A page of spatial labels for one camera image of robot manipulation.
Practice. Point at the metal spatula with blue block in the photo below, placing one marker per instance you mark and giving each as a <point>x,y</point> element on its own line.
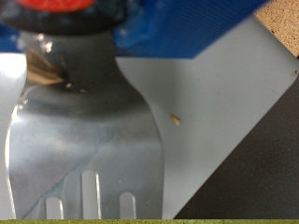
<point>81,140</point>

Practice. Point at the small bread crumb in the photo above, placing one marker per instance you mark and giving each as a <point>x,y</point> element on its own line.
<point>175,119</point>

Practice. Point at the silver toaster oven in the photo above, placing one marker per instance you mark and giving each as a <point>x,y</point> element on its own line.
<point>218,102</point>

